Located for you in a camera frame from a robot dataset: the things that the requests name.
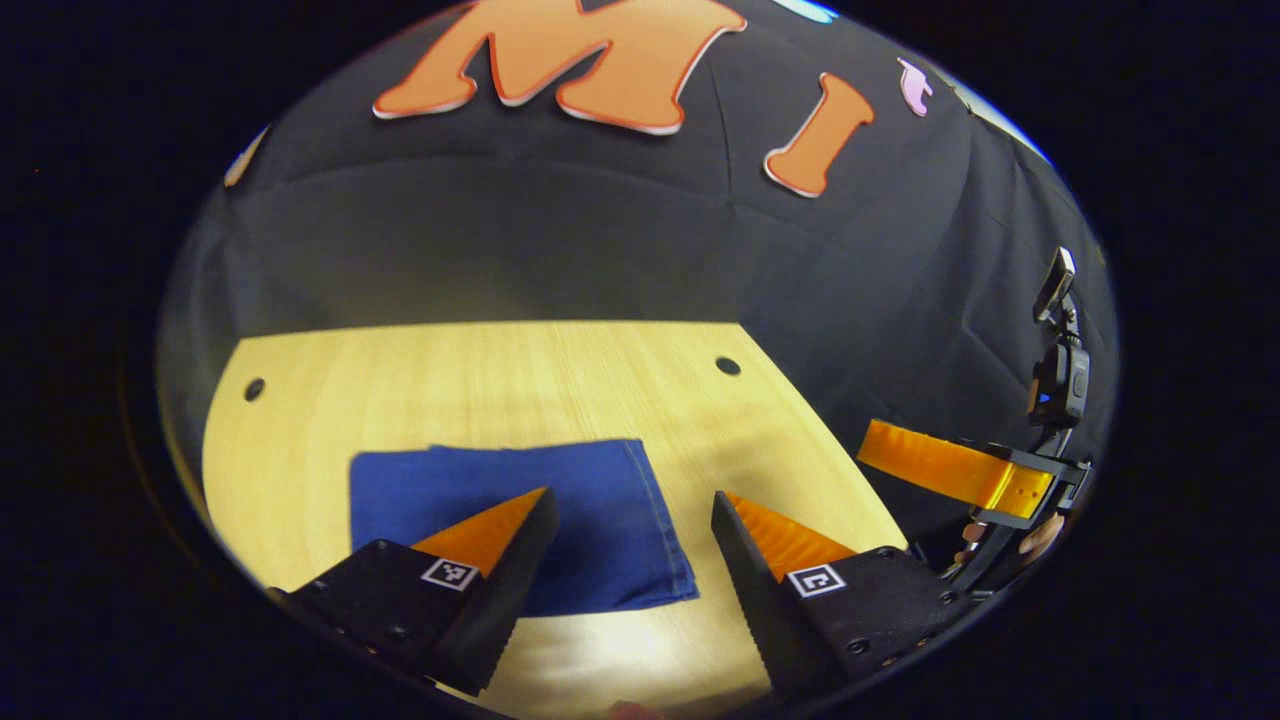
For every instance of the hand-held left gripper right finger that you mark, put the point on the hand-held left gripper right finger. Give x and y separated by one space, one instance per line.
755 585

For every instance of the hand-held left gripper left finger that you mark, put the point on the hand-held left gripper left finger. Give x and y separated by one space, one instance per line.
515 580

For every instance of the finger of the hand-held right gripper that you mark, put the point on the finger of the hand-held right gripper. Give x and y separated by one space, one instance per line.
940 465

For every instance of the blue denim jeans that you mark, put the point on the blue denim jeans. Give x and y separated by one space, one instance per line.
600 500

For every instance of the black backdrop cloth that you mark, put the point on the black backdrop cloth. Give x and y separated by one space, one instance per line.
500 220

